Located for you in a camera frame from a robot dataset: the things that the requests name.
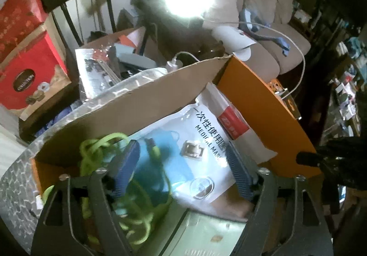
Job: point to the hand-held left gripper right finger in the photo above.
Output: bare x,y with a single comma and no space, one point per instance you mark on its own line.
239,170

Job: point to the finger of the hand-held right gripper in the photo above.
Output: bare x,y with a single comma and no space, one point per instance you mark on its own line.
308,158

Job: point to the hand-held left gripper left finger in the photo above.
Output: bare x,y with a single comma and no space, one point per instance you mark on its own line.
126,164

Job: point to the orange cardboard box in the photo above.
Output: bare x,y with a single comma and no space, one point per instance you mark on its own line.
143,107

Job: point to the green tissue pack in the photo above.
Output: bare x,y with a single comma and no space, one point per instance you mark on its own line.
209,233

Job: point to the small square metal buckle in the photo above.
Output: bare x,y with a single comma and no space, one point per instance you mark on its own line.
192,150

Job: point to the white blue mask packet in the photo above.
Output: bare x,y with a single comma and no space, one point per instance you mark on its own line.
200,129

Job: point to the cluttered shelf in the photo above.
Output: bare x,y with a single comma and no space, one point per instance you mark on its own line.
344,86

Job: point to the clear plastic container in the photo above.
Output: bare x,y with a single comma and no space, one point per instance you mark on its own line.
137,78

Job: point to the clear plastic bag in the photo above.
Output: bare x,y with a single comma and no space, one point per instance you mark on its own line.
94,69

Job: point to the grey blue flat box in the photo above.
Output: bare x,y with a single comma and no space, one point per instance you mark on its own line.
134,58

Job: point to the white charger plug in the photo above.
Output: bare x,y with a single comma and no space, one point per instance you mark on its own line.
173,65

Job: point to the red card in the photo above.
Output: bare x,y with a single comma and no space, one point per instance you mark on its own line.
126,39

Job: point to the white rounded device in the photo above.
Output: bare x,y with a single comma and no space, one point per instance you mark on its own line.
229,38

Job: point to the large red gift box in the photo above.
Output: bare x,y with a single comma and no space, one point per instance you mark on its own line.
28,61

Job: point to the blue grey clamp tool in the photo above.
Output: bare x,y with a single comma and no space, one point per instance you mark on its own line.
246,16

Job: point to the red floral gift box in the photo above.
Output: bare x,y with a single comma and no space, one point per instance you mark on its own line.
20,12

